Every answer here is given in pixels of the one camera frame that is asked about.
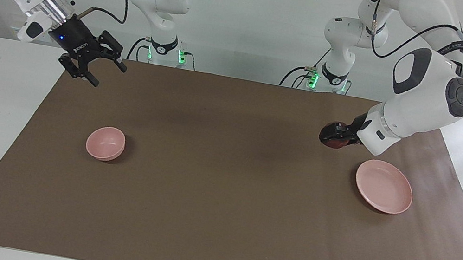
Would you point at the dark red apple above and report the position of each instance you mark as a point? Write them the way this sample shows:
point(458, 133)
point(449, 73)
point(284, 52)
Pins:
point(336, 145)

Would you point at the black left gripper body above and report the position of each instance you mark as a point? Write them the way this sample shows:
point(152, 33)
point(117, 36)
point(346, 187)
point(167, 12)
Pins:
point(358, 127)

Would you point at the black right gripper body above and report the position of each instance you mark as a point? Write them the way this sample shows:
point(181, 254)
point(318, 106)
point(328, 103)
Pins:
point(77, 40)

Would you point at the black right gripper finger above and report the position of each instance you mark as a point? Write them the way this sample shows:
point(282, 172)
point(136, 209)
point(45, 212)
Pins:
point(79, 69)
point(112, 51)

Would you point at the pink bowl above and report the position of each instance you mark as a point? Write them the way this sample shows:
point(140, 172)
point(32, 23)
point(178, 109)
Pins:
point(104, 144)

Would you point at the pink plate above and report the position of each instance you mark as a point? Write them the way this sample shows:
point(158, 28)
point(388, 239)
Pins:
point(384, 186)

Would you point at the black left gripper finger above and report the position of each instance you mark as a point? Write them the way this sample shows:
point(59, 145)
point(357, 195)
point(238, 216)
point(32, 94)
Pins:
point(344, 123)
point(334, 133)

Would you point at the brown table mat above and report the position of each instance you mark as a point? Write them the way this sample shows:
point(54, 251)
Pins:
point(217, 217)

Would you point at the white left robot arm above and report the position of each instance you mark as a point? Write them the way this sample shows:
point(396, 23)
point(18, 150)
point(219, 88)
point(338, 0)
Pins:
point(425, 96)

